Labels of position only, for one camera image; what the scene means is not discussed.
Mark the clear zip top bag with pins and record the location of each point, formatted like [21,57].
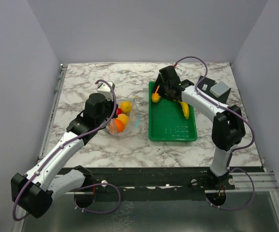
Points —
[133,119]

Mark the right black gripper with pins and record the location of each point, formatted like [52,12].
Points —
[159,81]

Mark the grey scale platform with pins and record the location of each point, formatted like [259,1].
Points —
[219,89]

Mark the peach fruit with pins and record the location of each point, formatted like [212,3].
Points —
[124,118]

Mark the red yellow mango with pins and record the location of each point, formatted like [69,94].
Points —
[155,97]

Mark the red apple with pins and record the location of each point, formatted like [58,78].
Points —
[118,111]

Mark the yellow banana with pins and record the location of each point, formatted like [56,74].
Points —
[185,109]

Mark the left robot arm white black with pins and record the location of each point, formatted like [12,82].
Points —
[36,190]

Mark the green plastic bin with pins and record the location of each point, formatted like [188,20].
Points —
[167,122]

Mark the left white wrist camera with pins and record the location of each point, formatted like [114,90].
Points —
[105,90]

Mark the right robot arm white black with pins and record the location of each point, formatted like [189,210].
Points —
[227,122]

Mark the black scale base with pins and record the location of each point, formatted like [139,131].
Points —
[204,84]

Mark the black mounting rail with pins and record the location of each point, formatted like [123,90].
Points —
[153,184]

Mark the orange fruit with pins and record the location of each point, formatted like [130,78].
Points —
[119,125]

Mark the yellow lemon front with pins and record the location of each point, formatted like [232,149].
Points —
[126,107]

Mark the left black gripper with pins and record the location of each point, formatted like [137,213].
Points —
[111,103]

